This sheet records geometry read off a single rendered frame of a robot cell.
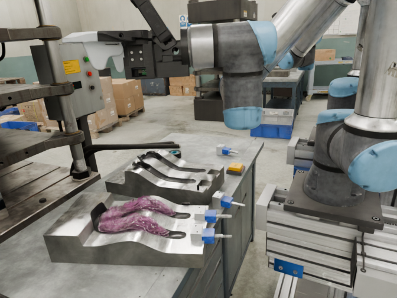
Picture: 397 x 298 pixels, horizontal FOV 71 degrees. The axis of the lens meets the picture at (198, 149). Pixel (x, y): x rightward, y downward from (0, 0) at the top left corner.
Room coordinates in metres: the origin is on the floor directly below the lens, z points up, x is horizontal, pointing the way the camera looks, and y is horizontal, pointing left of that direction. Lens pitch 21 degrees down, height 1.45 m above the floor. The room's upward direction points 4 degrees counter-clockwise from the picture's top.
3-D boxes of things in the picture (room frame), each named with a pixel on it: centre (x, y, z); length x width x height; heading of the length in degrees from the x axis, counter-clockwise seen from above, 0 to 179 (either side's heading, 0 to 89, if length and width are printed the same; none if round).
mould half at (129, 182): (1.18, 0.17, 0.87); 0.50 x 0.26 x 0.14; 65
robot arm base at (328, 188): (0.66, -0.36, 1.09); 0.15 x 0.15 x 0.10
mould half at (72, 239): (0.82, 0.24, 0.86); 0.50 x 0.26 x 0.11; 82
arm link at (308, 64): (1.38, -0.53, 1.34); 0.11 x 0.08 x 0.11; 126
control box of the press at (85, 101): (1.67, 0.71, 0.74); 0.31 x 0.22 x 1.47; 155
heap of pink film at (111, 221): (0.83, 0.23, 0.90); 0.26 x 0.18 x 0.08; 82
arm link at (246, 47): (0.54, -0.09, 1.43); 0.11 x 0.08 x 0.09; 88
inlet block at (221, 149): (1.52, -0.17, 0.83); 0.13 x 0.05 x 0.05; 57
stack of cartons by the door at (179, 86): (7.95, 0.28, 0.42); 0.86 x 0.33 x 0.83; 66
